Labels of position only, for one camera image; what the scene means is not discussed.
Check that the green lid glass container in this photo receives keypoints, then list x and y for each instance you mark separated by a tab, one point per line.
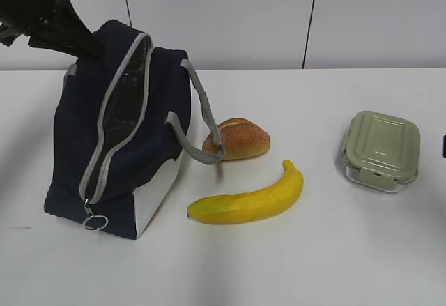
381	151

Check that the brown bread roll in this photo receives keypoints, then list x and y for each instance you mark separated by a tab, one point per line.
243	139

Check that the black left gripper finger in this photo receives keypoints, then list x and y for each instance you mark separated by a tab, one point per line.
70	35
52	46

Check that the yellow banana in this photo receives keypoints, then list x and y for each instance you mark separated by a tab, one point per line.
247	207

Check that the navy insulated lunch bag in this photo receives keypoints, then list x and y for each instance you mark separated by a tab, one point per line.
121	127

